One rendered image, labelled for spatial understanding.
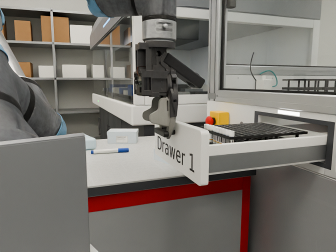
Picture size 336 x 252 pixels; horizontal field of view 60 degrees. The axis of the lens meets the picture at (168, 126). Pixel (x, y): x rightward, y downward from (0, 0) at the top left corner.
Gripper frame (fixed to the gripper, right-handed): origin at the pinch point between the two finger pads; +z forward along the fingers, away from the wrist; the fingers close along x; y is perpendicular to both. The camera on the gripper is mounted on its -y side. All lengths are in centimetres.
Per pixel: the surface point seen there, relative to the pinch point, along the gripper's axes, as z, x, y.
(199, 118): 8, -80, -48
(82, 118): 45, -420, -9
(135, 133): 10, -57, -6
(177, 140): 1.8, 2.7, -1.3
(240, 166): 6.0, 12.8, -11.5
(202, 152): 1.9, 14.5, -1.7
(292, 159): 5.7, 12.8, -25.3
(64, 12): -105, -369, 12
